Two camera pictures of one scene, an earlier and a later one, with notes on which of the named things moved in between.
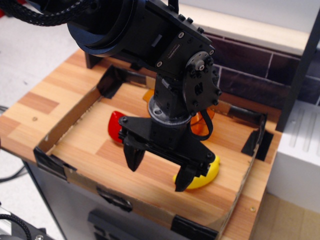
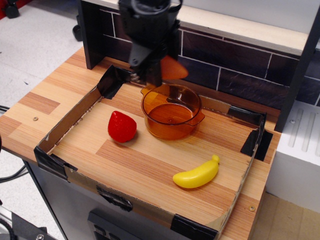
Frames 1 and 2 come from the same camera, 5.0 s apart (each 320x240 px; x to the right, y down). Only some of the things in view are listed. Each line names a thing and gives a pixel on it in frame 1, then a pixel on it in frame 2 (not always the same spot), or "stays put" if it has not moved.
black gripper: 167,133 -> 152,37
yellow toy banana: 203,180 stays put
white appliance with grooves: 295,173 stays put
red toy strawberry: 114,126 stays put
